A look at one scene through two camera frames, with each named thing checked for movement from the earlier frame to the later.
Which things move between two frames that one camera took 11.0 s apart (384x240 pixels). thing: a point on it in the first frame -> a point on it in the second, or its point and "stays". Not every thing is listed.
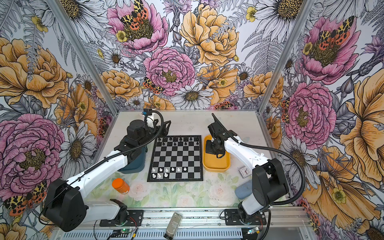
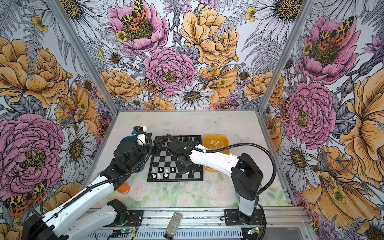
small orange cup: (120, 186) stays
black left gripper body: (151, 132) -> (149, 148)
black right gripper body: (211, 147) -> (183, 167)
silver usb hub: (174, 226) stays
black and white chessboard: (177, 158) stays
